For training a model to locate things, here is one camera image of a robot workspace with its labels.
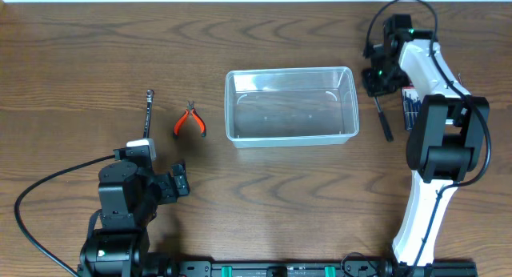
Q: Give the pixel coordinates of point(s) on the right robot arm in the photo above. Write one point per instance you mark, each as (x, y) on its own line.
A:
(446, 139)

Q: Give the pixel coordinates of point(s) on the clear plastic container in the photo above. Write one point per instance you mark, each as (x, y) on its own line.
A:
(291, 107)

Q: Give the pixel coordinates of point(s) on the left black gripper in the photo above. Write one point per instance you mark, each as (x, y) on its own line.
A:
(173, 185)

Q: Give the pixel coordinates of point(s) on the precision screwdriver set case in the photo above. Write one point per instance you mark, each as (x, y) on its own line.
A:
(411, 104)

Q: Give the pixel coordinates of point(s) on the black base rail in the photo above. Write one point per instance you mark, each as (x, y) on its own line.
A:
(349, 267)

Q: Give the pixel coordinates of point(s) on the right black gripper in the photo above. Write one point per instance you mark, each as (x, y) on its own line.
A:
(376, 85)

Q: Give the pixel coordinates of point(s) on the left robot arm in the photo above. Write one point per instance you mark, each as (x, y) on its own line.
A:
(117, 243)

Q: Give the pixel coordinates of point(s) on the small black handled hammer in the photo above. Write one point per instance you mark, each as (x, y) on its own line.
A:
(383, 120)

